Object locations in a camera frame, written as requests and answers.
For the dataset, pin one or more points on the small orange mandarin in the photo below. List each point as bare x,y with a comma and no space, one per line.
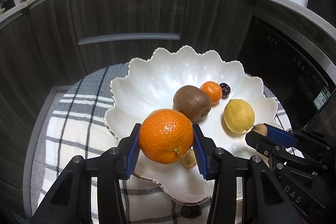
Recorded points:
213,90

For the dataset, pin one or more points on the white scalloped ceramic bowl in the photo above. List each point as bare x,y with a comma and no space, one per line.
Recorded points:
151,84

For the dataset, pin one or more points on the large orange mandarin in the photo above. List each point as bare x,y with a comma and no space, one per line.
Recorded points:
165,136

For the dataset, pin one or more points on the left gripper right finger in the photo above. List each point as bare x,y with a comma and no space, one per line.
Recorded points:
264,199

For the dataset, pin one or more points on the black dishwasher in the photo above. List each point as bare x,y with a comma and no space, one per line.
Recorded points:
287,70

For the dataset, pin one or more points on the white plaid cloth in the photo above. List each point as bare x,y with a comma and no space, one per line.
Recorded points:
75,126

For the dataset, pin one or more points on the yellow lemon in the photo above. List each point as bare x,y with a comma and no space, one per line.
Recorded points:
238,116

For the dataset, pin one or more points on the dark wood kitchen cabinets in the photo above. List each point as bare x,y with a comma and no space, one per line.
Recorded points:
49,43

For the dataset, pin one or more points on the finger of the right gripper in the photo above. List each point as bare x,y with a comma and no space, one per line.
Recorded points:
280,137
260,143

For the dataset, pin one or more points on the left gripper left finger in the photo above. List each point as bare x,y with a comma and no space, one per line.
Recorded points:
69,198

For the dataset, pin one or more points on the brown kiwi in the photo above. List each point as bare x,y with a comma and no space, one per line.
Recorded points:
192,102

